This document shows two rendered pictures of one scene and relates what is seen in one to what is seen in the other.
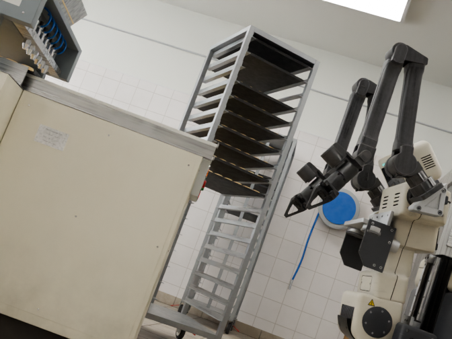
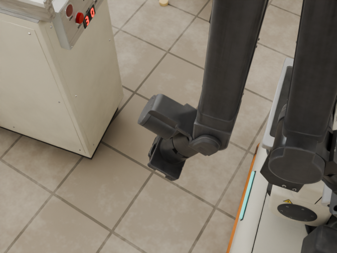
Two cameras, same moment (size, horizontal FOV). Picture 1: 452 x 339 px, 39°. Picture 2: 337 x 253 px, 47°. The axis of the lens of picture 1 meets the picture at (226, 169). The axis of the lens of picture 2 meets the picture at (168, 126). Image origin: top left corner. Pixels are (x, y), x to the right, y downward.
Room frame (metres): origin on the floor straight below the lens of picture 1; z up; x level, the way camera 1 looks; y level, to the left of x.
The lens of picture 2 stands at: (1.73, -0.45, 1.52)
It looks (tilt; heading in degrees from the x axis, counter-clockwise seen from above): 60 degrees down; 21
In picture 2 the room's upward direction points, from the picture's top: straight up
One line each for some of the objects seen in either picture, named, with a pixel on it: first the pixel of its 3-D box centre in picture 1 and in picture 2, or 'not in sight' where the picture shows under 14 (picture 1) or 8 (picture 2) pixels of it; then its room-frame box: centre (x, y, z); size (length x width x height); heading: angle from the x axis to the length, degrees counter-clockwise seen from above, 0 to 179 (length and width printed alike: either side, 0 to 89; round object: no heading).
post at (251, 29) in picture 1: (199, 165); not in sight; (3.41, 0.14, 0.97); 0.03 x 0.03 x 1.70; 21
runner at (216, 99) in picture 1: (212, 100); not in sight; (3.71, 0.22, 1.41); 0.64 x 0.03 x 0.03; 21
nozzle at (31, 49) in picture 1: (42, 34); not in sight; (2.33, 0.83, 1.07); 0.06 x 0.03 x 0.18; 91
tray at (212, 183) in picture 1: (214, 183); not in sight; (3.77, 0.03, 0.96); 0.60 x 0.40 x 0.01; 20
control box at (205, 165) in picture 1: (199, 181); (80, 1); (2.43, 0.08, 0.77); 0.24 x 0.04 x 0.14; 1
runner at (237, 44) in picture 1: (233, 46); not in sight; (3.71, 0.22, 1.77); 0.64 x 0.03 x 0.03; 21
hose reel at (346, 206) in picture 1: (326, 242); not in sight; (6.14, -1.16, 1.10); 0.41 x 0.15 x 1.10; 80
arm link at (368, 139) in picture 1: (379, 105); (232, 40); (2.06, -0.41, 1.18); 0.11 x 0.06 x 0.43; 2
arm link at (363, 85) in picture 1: (346, 130); not in sight; (2.49, -0.40, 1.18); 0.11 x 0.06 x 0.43; 1
